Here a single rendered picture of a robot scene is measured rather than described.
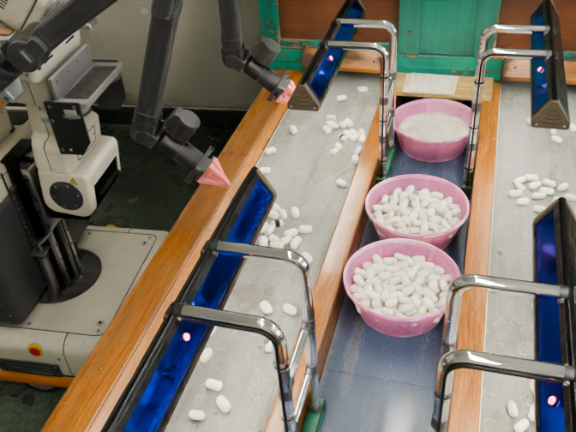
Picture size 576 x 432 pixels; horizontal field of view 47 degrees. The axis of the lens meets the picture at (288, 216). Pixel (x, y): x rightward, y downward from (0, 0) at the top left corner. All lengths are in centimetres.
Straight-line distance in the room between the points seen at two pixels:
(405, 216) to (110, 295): 108
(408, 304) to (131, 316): 62
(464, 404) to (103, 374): 72
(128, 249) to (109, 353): 106
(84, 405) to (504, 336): 86
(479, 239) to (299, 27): 111
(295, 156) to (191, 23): 160
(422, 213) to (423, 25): 79
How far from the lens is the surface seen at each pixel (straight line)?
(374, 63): 232
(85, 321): 226
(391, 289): 153
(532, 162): 199
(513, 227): 174
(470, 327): 144
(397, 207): 176
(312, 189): 184
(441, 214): 177
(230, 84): 353
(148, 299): 155
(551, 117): 154
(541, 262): 115
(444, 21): 230
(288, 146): 204
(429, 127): 214
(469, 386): 134
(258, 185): 126
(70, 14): 155
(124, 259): 244
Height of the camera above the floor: 181
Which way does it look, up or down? 38 degrees down
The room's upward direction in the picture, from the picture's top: 5 degrees counter-clockwise
